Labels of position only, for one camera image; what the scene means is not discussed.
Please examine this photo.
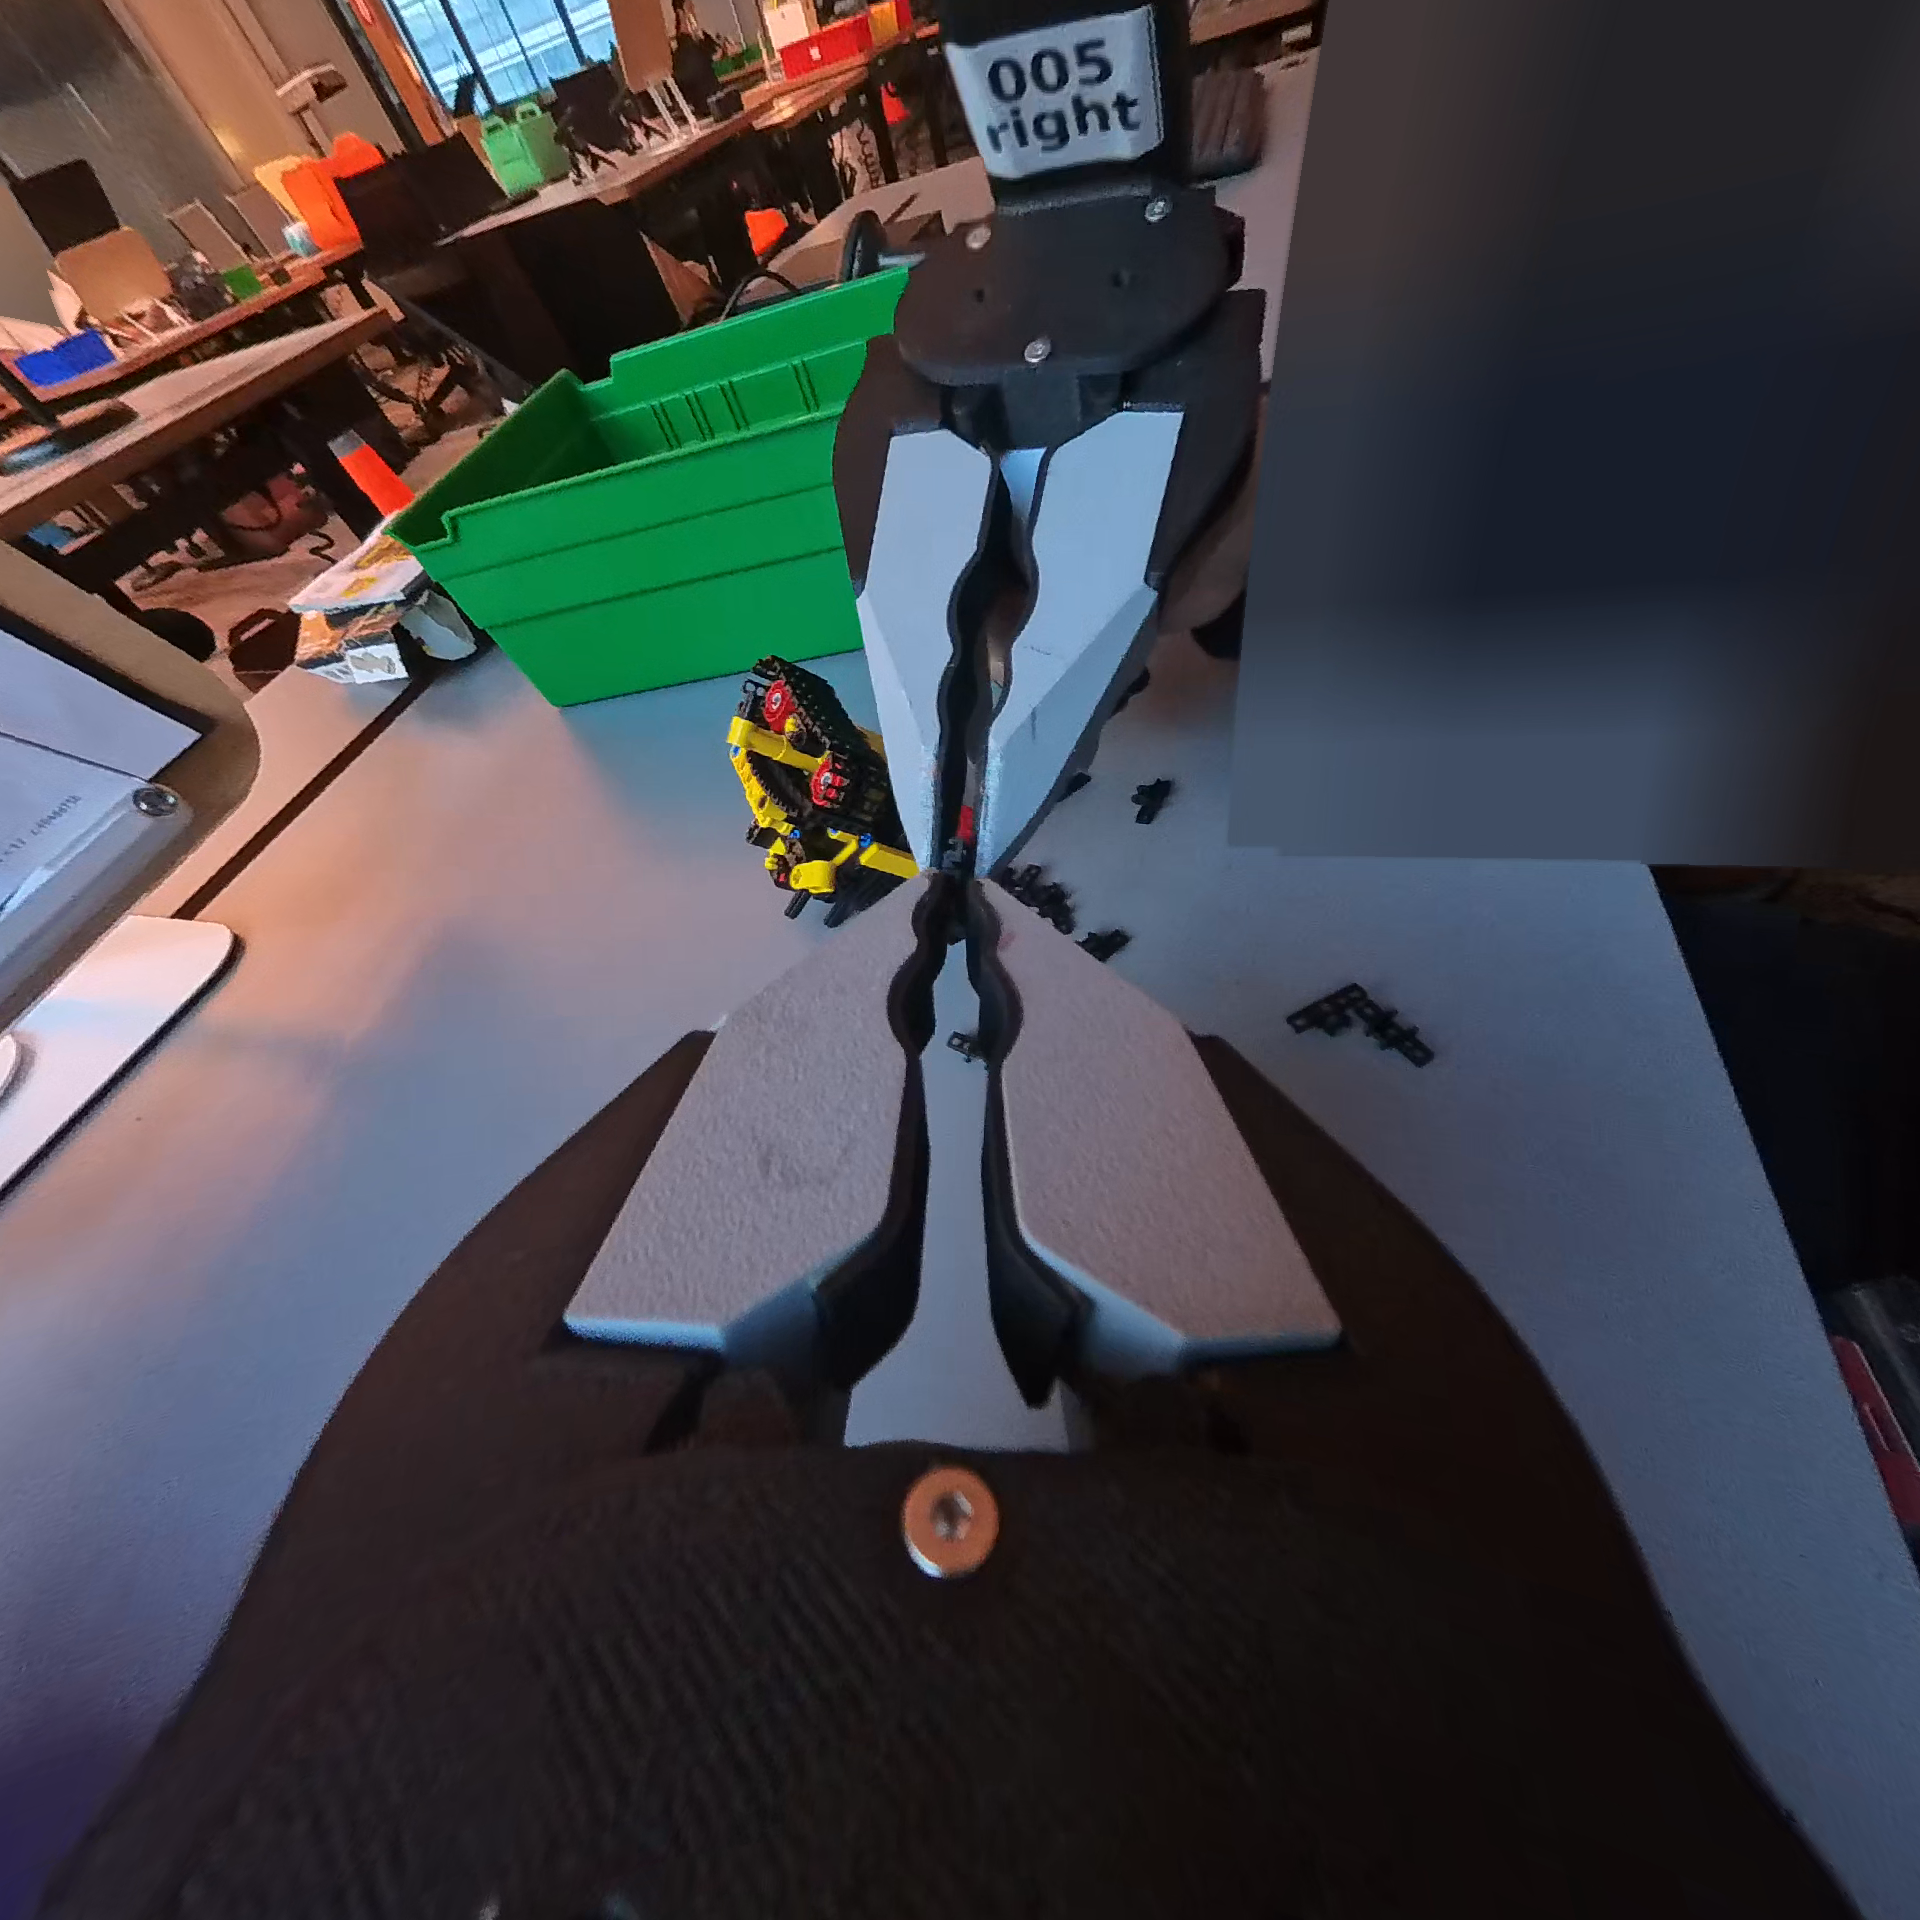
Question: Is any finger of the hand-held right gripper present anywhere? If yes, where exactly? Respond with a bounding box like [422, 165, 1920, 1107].
[964, 404, 1182, 882]
[854, 424, 1004, 876]

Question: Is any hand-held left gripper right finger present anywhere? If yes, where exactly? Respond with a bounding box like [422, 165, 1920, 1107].
[971, 885, 1343, 1412]

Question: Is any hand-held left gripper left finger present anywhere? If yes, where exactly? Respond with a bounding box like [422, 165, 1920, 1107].
[563, 885, 937, 1408]

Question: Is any yellow lego tracked vehicle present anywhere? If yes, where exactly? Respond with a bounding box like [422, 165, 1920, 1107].
[725, 653, 924, 936]

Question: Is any torn lego packaging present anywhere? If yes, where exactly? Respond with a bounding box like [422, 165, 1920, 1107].
[289, 538, 484, 688]

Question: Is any green plastic bin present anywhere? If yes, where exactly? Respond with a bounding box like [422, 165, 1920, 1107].
[382, 267, 913, 710]

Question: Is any white flat stand base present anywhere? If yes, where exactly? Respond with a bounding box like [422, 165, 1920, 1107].
[0, 912, 242, 1197]

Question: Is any orange bin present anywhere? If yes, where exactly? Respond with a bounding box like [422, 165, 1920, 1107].
[252, 129, 388, 230]

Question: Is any wooden work table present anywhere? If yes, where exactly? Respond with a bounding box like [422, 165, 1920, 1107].
[0, 306, 405, 589]

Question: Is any red and black box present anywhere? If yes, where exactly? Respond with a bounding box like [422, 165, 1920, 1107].
[1819, 1275, 1920, 1577]

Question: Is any printed instruction sheet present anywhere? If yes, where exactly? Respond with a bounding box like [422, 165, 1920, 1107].
[0, 626, 207, 921]

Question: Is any cardboard box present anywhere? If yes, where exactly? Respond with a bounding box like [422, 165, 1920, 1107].
[49, 224, 177, 325]

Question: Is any black monitor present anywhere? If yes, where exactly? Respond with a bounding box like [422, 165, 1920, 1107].
[0, 158, 121, 257]

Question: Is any short black lego track chain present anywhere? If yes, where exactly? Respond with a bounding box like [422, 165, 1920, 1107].
[1284, 978, 1438, 1069]

